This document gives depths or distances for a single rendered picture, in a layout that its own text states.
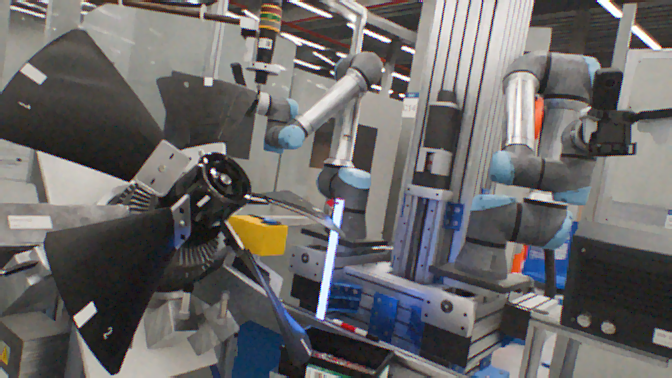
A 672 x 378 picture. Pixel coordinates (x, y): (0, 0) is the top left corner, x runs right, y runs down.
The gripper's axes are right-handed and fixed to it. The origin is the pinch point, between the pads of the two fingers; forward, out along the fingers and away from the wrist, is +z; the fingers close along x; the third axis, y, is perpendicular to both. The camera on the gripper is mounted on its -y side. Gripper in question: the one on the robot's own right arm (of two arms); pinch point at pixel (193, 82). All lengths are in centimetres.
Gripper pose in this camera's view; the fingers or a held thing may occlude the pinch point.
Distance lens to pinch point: 163.8
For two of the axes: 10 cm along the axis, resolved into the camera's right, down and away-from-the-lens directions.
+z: -8.8, -1.2, -4.6
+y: -2.2, 9.6, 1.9
